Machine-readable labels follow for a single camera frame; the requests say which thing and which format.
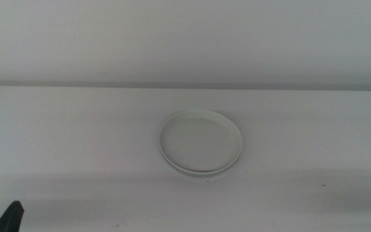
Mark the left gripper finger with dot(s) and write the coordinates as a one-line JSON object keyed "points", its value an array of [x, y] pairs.
{"points": [[10, 222]]}

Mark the pale green shallow bowl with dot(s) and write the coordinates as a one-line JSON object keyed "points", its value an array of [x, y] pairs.
{"points": [[201, 175]]}

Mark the white shallow bowl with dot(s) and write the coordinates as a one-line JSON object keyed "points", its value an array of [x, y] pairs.
{"points": [[201, 145]]}

